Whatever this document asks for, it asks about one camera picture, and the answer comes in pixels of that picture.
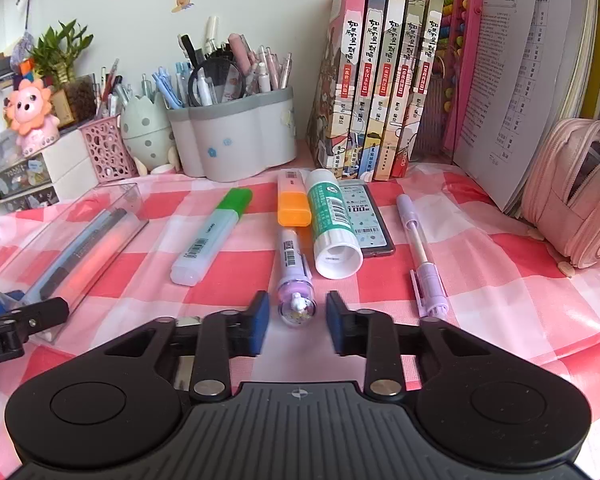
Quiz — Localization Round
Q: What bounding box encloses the grey spine cartoon book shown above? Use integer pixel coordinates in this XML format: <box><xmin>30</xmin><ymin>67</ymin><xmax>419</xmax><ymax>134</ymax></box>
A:
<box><xmin>405</xmin><ymin>0</ymin><xmax>451</xmax><ymax>166</ymax></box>

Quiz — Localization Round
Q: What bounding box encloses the green egg pen holder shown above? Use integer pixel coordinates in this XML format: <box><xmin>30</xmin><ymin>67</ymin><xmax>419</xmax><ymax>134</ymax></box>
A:
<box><xmin>119</xmin><ymin>92</ymin><xmax>177</xmax><ymax>176</ymax></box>

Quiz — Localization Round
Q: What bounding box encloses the pink spine cartoon book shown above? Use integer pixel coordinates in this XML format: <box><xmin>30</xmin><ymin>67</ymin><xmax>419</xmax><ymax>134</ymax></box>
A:
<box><xmin>306</xmin><ymin>0</ymin><xmax>371</xmax><ymax>171</ymax></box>

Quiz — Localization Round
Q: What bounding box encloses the lilac mechanical pencil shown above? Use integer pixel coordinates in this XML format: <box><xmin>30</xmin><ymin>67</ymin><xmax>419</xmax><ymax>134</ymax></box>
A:
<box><xmin>396</xmin><ymin>194</ymin><xmax>451</xmax><ymax>318</ymax></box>

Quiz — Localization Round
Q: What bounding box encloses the pink pencil case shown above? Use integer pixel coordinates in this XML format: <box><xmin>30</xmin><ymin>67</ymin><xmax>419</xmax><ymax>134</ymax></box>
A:
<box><xmin>521</xmin><ymin>117</ymin><xmax>600</xmax><ymax>278</ymax></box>

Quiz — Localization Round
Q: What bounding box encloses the pink abacus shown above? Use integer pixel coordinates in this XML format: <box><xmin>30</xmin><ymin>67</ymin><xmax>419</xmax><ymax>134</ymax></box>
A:
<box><xmin>440</xmin><ymin>0</ymin><xmax>483</xmax><ymax>153</ymax></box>

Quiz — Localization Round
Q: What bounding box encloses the blue spine cartoon book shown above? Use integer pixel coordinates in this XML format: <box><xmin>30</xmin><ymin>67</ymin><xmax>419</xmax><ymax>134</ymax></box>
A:
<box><xmin>347</xmin><ymin>0</ymin><xmax>392</xmax><ymax>181</ymax></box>

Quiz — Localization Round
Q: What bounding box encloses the lucky bamboo plant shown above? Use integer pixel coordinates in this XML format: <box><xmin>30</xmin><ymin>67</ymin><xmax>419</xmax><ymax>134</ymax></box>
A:
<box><xmin>27</xmin><ymin>19</ymin><xmax>98</xmax><ymax>128</ymax></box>

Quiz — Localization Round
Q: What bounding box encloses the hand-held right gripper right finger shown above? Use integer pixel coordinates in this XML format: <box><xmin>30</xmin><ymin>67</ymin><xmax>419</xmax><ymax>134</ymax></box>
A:
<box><xmin>326</xmin><ymin>290</ymin><xmax>476</xmax><ymax>404</ymax></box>

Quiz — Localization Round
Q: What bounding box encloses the bundle of dark pens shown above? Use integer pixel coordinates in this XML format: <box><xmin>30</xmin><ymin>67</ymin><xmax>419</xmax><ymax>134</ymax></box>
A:
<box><xmin>94</xmin><ymin>57</ymin><xmax>131</xmax><ymax>118</ymax></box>

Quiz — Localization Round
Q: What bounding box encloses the orange highlighter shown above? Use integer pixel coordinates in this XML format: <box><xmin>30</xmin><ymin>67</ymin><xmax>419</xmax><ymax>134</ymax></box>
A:
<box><xmin>277</xmin><ymin>169</ymin><xmax>313</xmax><ymax>227</ymax></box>

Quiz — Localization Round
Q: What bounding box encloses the purple sachet bag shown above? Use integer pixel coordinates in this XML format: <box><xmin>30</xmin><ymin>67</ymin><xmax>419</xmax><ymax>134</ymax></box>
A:
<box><xmin>9</xmin><ymin>40</ymin><xmax>33</xmax><ymax>68</ymax></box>

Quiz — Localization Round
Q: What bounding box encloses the bundle of green pens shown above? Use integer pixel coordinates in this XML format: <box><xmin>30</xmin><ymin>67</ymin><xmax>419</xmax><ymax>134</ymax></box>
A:
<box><xmin>125</xmin><ymin>72</ymin><xmax>167</xmax><ymax>106</ymax></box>

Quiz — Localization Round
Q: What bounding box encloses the red spine cartoon book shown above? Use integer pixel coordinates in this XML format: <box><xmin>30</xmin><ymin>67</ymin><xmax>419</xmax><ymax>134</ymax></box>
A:
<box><xmin>390</xmin><ymin>0</ymin><xmax>435</xmax><ymax>181</ymax></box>

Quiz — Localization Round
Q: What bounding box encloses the peach pink highlighter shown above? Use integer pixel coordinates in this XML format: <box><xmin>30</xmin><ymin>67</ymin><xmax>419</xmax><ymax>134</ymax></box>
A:
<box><xmin>65</xmin><ymin>225</ymin><xmax>136</xmax><ymax>291</ymax></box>

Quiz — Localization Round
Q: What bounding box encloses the purple cartoon dome pen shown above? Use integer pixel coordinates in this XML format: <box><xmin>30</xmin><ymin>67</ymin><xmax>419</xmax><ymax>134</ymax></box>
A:
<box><xmin>276</xmin><ymin>227</ymin><xmax>321</xmax><ymax>330</ymax></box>

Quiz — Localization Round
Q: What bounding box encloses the green highlighter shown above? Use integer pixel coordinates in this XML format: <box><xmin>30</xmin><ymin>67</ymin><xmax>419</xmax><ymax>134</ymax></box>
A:
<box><xmin>170</xmin><ymin>187</ymin><xmax>255</xmax><ymax>287</ymax></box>

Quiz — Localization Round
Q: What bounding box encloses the grey white flower pen holder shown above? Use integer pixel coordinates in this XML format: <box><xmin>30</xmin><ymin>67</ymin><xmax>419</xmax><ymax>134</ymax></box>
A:
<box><xmin>167</xmin><ymin>85</ymin><xmax>298</xmax><ymax>183</ymax></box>

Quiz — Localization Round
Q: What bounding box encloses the stack of printed papers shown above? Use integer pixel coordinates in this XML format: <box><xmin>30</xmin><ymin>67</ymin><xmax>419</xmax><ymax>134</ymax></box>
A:
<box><xmin>452</xmin><ymin>0</ymin><xmax>600</xmax><ymax>218</ymax></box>

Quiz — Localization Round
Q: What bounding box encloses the dark pencil lead case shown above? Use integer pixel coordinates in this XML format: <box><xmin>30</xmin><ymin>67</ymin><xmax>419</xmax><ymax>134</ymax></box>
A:
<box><xmin>342</xmin><ymin>180</ymin><xmax>397</xmax><ymax>258</ymax></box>

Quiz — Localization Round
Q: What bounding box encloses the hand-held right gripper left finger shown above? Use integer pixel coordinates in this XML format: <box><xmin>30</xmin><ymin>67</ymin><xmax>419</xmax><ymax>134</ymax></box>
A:
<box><xmin>120</xmin><ymin>290</ymin><xmax>272</xmax><ymax>404</ymax></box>

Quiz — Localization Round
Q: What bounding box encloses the pink lion toy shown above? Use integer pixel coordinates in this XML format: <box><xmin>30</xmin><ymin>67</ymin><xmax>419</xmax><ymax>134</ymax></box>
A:
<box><xmin>2</xmin><ymin>77</ymin><xmax>61</xmax><ymax>158</ymax></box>

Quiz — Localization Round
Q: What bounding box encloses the green white glue stick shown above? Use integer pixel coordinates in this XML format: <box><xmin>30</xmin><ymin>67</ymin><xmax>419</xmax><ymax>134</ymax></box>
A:
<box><xmin>306</xmin><ymin>169</ymin><xmax>365</xmax><ymax>279</ymax></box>

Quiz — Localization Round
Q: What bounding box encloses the white drawer unit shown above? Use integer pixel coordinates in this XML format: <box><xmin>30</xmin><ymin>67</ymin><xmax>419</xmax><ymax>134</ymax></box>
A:
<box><xmin>0</xmin><ymin>125</ymin><xmax>98</xmax><ymax>208</ymax></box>

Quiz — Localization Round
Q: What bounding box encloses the black magnifying glass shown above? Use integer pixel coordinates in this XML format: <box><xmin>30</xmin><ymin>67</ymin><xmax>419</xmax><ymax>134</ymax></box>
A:
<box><xmin>187</xmin><ymin>57</ymin><xmax>247</xmax><ymax>108</ymax></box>

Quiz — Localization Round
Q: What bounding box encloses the pink checkered tablecloth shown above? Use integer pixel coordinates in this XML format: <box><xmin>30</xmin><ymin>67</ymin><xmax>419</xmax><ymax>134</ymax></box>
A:
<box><xmin>0</xmin><ymin>162</ymin><xmax>600</xmax><ymax>480</ymax></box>

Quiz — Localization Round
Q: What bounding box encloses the clear plastic box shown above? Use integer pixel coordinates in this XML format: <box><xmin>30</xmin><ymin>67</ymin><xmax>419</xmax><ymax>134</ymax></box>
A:
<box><xmin>0</xmin><ymin>181</ymin><xmax>151</xmax><ymax>346</ymax></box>

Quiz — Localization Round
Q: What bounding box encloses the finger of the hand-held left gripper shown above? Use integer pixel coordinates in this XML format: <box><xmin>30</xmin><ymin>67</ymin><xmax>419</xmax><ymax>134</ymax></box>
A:
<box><xmin>7</xmin><ymin>296</ymin><xmax>72</xmax><ymax>345</ymax></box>
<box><xmin>0</xmin><ymin>289</ymin><xmax>25</xmax><ymax>317</ymax></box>

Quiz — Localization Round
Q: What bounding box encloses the pink mesh pen holder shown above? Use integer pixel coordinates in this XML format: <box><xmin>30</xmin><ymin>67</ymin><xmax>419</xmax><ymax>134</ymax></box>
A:
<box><xmin>79</xmin><ymin>114</ymin><xmax>137</xmax><ymax>183</ymax></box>

